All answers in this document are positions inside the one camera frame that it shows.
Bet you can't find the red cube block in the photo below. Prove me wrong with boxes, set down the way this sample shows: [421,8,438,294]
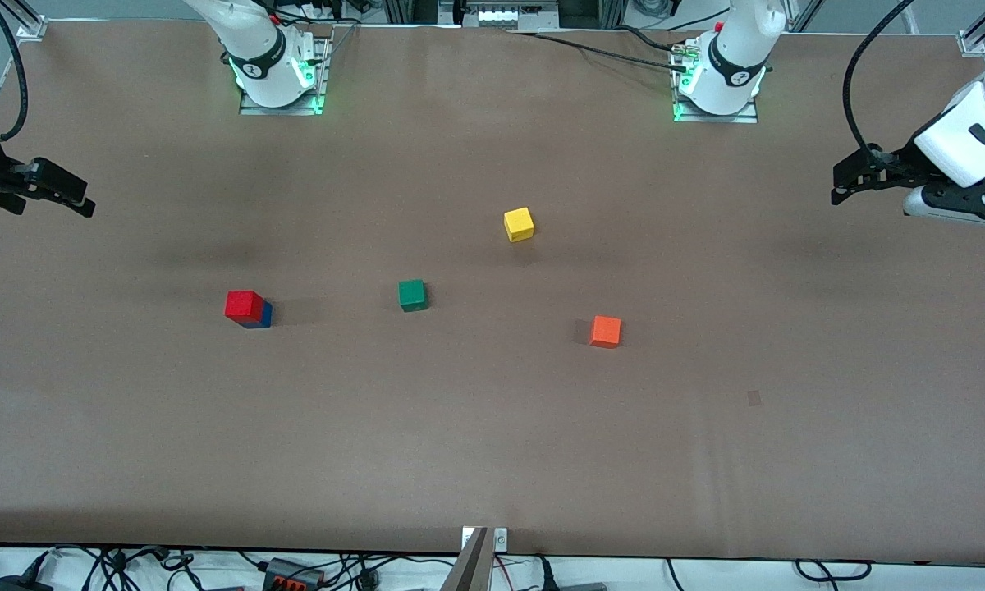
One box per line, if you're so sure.
[224,290,265,323]

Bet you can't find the white socket strip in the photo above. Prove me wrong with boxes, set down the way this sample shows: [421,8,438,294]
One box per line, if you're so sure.
[464,0,559,27]

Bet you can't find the black orange power strip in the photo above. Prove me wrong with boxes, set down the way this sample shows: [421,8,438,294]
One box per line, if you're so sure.
[263,557,326,591]

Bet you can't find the grey slanted metal bar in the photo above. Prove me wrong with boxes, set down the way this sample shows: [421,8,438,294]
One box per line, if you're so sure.
[439,527,493,591]

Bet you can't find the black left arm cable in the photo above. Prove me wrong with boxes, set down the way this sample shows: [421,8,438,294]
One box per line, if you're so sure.
[841,0,920,169]

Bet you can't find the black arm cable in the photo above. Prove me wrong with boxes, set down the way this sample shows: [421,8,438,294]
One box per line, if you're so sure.
[0,0,30,142]
[841,0,920,169]

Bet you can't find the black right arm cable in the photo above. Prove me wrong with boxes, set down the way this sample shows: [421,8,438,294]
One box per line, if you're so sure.
[0,0,30,142]

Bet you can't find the metal table corner bracket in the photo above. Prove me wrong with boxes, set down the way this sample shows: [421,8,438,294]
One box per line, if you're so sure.
[0,0,50,42]
[958,7,985,57]

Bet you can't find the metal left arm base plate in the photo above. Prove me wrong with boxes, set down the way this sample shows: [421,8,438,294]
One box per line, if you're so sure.
[673,45,760,125]

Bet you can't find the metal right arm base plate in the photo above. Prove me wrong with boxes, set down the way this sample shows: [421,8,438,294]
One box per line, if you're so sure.
[238,37,331,117]

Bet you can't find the short black table cable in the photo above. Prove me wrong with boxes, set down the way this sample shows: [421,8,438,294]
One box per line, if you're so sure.
[616,26,678,52]

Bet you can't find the long black table cable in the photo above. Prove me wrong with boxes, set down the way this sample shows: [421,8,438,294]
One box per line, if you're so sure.
[513,31,690,73]

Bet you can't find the small white edge bracket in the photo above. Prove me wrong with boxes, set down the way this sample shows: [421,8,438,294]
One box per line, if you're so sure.
[461,527,510,552]

